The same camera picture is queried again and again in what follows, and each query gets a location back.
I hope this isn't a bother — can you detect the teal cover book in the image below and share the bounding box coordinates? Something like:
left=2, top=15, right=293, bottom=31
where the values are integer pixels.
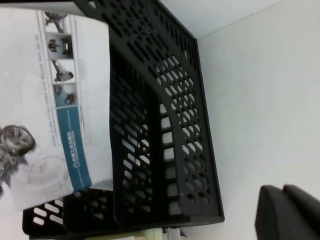
left=166, top=227, right=187, bottom=240

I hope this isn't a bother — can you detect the white car suspension book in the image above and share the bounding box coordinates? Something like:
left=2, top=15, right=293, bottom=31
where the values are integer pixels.
left=0, top=6, right=113, bottom=218

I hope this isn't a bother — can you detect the black plastic book stand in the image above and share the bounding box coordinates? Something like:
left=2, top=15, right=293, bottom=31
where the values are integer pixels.
left=22, top=0, right=225, bottom=237

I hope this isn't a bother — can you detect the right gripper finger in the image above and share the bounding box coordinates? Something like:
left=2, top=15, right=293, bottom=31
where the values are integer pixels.
left=254, top=184, right=320, bottom=240

